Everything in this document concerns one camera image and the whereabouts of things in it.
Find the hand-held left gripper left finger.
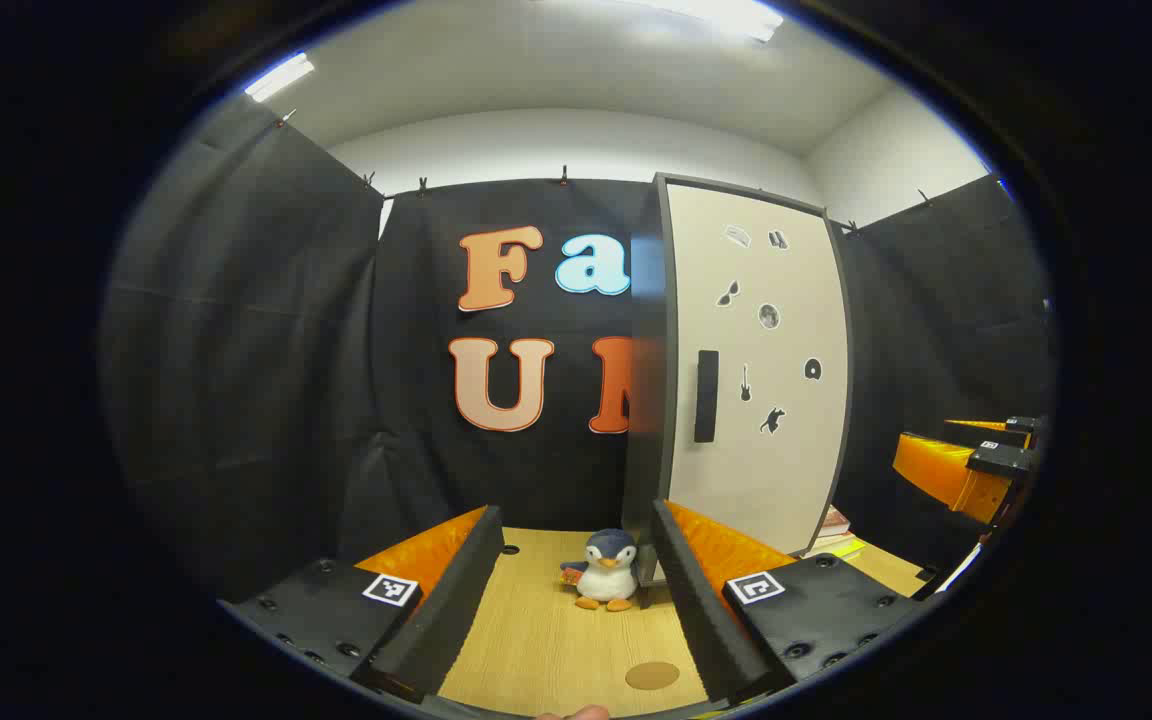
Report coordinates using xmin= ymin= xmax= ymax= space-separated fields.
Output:
xmin=219 ymin=505 xmax=507 ymax=705

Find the yellow book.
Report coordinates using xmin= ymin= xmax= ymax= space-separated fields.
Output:
xmin=799 ymin=533 xmax=869 ymax=561

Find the ceiling light panel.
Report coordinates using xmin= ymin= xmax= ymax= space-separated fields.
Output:
xmin=636 ymin=0 xmax=785 ymax=43
xmin=244 ymin=52 xmax=315 ymax=103

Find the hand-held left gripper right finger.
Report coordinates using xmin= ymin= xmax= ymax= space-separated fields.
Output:
xmin=648 ymin=498 xmax=925 ymax=707

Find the black backdrop cloth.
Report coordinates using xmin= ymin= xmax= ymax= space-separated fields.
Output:
xmin=101 ymin=95 xmax=1052 ymax=601

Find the penguin plush toy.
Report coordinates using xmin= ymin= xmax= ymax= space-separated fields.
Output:
xmin=561 ymin=529 xmax=640 ymax=612

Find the round brown coaster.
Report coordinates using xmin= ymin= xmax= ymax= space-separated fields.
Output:
xmin=624 ymin=660 xmax=682 ymax=691

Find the white flat object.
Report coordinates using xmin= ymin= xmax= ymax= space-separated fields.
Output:
xmin=936 ymin=543 xmax=983 ymax=593

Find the grey cabinet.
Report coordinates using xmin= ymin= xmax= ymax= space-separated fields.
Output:
xmin=622 ymin=172 xmax=852 ymax=591

